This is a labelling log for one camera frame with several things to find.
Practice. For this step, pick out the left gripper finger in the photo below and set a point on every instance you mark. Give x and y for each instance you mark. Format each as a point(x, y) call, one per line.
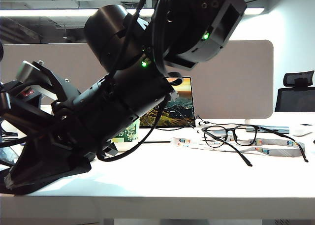
point(22, 116)
point(44, 170)

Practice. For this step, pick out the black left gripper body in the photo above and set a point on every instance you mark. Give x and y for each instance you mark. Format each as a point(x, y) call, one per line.
point(86, 126)

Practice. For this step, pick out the black smartphone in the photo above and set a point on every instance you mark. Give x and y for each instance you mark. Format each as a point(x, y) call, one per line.
point(7, 157)

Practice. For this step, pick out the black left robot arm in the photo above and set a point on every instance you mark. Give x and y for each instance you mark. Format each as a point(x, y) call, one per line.
point(187, 20)

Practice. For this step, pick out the beige fabric desk divider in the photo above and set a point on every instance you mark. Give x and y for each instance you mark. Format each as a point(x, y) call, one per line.
point(233, 82)

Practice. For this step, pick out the green printed drink cup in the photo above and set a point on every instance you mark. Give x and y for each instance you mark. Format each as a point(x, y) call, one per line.
point(130, 134)

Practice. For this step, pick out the white laptop with landscape wallpaper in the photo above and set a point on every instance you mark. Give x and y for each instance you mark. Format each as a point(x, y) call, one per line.
point(182, 104)

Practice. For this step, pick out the long linear ceiling light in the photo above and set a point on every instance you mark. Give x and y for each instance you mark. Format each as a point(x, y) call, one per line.
point(37, 13)

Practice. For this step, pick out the black round eyeglasses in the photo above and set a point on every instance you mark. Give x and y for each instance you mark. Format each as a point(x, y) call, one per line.
point(248, 163)

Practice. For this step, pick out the blue grey usb hub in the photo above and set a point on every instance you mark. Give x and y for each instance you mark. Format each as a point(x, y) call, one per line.
point(273, 130)

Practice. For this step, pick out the black mesh office chair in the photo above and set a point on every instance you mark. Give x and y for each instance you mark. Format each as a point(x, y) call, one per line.
point(295, 99)

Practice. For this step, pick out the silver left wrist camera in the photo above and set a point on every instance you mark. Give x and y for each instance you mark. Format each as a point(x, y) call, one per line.
point(25, 71)

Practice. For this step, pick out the white divider bracket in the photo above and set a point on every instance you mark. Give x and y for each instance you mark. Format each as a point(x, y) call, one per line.
point(247, 121)

